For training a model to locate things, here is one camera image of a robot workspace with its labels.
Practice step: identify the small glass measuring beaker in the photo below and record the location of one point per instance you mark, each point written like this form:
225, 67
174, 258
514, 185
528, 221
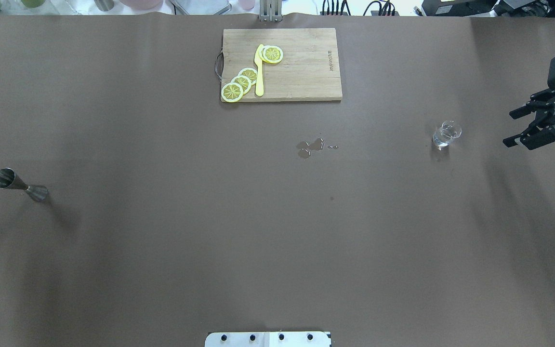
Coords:
446, 134

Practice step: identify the steel double jigger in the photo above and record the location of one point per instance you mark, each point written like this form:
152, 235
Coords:
10, 180

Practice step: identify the wooden cutting board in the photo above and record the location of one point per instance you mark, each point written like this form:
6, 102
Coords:
309, 71

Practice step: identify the yellow plastic knife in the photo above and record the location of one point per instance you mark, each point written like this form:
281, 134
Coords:
259, 87

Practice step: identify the lower lemon slice of pair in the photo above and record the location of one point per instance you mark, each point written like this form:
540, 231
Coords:
261, 54

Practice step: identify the lemon slice in row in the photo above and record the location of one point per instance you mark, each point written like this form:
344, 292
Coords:
250, 73
244, 81

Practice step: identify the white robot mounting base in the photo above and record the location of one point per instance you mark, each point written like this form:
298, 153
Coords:
269, 339

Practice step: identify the pink bowl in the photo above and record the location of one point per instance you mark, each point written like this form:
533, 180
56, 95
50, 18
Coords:
141, 4

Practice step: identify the aluminium frame post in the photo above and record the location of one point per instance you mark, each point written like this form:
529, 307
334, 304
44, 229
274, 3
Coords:
270, 11

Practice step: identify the lemon slice near board handle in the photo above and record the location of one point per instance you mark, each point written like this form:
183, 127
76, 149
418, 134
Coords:
232, 92

